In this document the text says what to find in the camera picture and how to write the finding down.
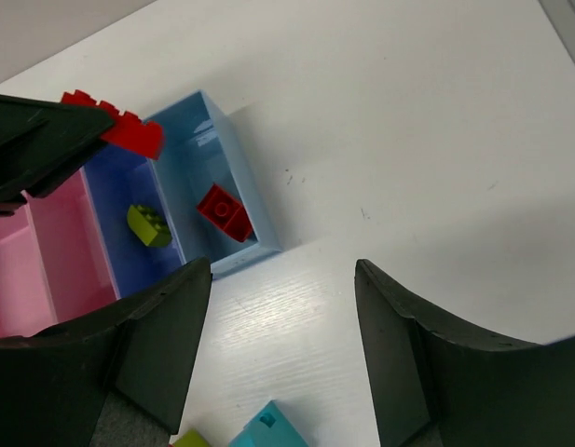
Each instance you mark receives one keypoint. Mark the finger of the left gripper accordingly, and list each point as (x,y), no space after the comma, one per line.
(10,201)
(43,144)

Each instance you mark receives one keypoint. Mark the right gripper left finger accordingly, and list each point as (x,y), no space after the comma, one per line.
(117,376)

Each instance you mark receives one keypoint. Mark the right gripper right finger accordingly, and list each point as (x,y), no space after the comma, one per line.
(439,380)

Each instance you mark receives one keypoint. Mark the red lego base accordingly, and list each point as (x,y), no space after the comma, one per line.
(129,131)

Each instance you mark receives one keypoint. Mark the lime green lego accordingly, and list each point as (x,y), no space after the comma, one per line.
(192,438)
(147,225)

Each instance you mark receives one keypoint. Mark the teal curved lego brick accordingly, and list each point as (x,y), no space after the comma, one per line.
(269,428)

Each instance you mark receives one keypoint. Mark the red curved lego top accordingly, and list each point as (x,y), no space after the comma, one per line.
(226,213)

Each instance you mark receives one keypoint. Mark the large pink bin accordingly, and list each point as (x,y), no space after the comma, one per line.
(25,300)

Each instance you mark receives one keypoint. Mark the periwinkle blue bin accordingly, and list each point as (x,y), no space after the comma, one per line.
(116,179)

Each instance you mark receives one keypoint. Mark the small pink bin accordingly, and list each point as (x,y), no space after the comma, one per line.
(76,270)

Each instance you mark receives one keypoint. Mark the lime green lego under red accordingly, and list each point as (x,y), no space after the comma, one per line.
(192,438)

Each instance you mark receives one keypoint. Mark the light blue bin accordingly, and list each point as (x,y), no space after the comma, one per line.
(201,148)

